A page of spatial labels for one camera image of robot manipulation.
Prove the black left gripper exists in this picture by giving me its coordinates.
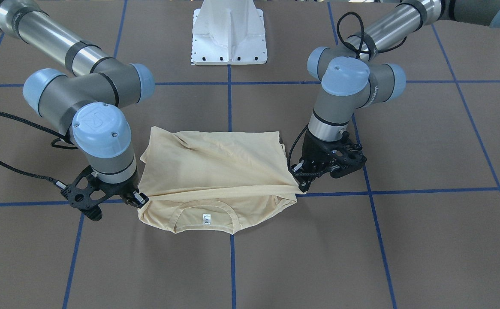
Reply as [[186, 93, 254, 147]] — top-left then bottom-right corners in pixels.
[[291, 129, 332, 192]]

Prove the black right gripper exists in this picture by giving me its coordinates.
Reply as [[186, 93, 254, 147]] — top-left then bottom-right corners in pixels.
[[96, 170, 149, 209]]

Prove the cream long-sleeve printed shirt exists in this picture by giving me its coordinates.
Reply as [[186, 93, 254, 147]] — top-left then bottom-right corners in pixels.
[[138, 127, 301, 234]]

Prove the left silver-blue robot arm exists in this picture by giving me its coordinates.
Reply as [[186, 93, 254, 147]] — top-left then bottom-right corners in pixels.
[[289, 0, 500, 192]]

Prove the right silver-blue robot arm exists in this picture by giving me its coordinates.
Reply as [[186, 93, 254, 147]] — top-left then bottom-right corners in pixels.
[[0, 0, 155, 221]]

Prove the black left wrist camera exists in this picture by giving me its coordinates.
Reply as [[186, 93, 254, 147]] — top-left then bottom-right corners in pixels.
[[319, 131, 367, 179]]

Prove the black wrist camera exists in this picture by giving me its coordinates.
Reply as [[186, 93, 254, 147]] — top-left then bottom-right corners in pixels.
[[60, 166, 111, 221], [319, 131, 367, 179]]

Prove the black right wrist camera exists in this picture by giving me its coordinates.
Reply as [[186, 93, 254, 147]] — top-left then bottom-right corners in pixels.
[[60, 166, 111, 221]]

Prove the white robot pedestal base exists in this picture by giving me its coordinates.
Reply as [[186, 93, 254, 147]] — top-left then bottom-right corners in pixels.
[[191, 0, 268, 65]]

